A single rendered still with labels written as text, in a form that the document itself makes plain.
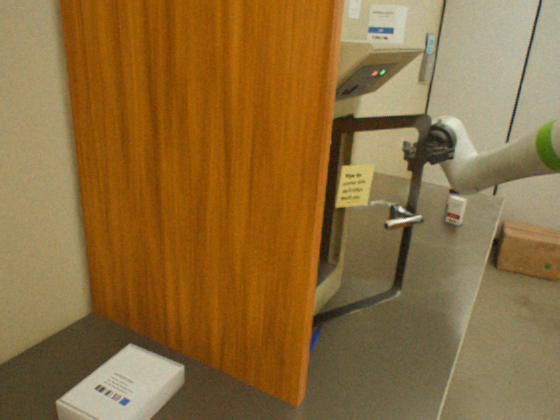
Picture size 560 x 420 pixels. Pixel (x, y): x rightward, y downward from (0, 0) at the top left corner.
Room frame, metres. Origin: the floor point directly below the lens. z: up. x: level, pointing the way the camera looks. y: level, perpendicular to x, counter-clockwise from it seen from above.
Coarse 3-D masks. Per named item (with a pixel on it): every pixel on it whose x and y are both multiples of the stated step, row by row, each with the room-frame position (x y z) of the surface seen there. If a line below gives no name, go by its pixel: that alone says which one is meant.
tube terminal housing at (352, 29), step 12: (348, 0) 0.86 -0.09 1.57; (372, 0) 0.97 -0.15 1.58; (360, 12) 0.92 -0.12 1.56; (348, 24) 0.87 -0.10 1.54; (360, 24) 0.93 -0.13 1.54; (348, 36) 0.88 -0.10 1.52; (360, 36) 0.93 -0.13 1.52; (360, 96) 0.97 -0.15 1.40; (336, 108) 0.86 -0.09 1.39; (348, 108) 0.91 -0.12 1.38
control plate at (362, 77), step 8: (384, 64) 0.78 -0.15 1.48; (392, 64) 0.82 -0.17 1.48; (360, 72) 0.71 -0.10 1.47; (368, 72) 0.74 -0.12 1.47; (384, 72) 0.84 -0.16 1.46; (352, 80) 0.72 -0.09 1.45; (360, 80) 0.76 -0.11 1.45; (368, 80) 0.80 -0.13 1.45; (376, 80) 0.85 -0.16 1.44; (344, 88) 0.73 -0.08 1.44; (360, 88) 0.82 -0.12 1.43; (336, 96) 0.74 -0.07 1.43; (344, 96) 0.78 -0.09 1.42
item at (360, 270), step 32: (352, 128) 0.76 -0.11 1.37; (384, 128) 0.80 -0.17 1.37; (416, 128) 0.85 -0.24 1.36; (352, 160) 0.76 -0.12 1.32; (384, 160) 0.81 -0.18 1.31; (416, 160) 0.85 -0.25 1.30; (384, 192) 0.81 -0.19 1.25; (416, 192) 0.86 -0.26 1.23; (352, 224) 0.77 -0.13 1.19; (320, 256) 0.74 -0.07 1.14; (352, 256) 0.78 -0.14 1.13; (384, 256) 0.83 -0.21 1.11; (320, 288) 0.74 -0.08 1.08; (352, 288) 0.79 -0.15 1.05; (384, 288) 0.84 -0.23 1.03; (320, 320) 0.74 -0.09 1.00
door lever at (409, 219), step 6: (402, 210) 0.84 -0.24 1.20; (402, 216) 0.84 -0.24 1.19; (408, 216) 0.80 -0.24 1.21; (414, 216) 0.80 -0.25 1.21; (420, 216) 0.80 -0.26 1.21; (390, 222) 0.76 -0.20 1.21; (396, 222) 0.77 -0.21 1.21; (402, 222) 0.77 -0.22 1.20; (408, 222) 0.78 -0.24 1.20; (414, 222) 0.79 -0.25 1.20; (420, 222) 0.80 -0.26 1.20; (390, 228) 0.76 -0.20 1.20; (396, 228) 0.77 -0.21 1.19
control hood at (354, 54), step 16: (352, 48) 0.66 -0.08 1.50; (368, 48) 0.65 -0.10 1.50; (384, 48) 0.69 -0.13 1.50; (400, 48) 0.77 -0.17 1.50; (416, 48) 0.86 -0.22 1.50; (352, 64) 0.66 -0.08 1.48; (368, 64) 0.70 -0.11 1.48; (400, 64) 0.88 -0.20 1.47; (384, 80) 0.92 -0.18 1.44; (352, 96) 0.85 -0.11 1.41
